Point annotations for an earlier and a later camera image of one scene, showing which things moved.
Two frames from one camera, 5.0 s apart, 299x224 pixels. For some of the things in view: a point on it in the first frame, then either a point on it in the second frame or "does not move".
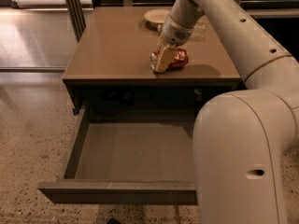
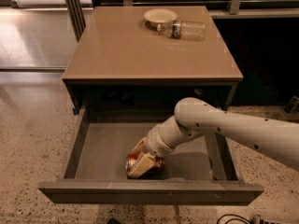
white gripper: (175, 32) to (153, 146)
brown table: (108, 68) does not move
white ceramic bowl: (156, 17) does not move
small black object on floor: (114, 220) does not move
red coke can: (179, 60) to (157, 170)
